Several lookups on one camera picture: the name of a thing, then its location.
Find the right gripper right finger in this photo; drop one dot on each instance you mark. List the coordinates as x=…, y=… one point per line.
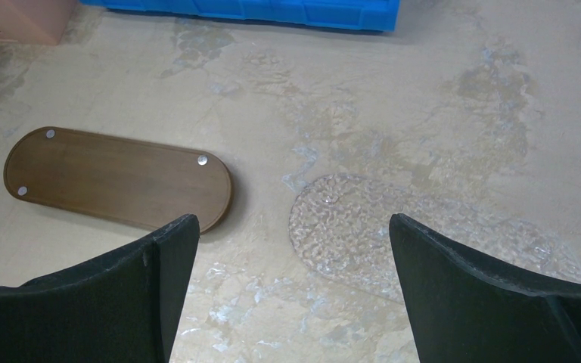
x=466, y=306

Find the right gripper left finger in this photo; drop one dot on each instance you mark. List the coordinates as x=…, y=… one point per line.
x=122, y=306

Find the brown wooden oval tray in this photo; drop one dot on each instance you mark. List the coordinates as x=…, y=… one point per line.
x=133, y=182

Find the peach plastic desk organizer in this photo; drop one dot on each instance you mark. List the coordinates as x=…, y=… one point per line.
x=37, y=22

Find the blue plastic compartment bin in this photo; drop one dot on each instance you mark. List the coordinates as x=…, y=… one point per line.
x=338, y=14

